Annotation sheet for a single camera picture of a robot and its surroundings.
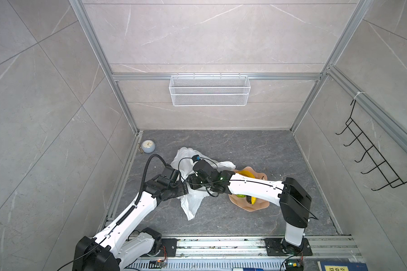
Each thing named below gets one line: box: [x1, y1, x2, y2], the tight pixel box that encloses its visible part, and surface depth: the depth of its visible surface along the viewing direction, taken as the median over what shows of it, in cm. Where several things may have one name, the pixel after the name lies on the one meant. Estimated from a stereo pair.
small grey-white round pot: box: [141, 139, 157, 154], surface depth 109 cm
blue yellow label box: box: [317, 261, 369, 271], surface depth 69 cm
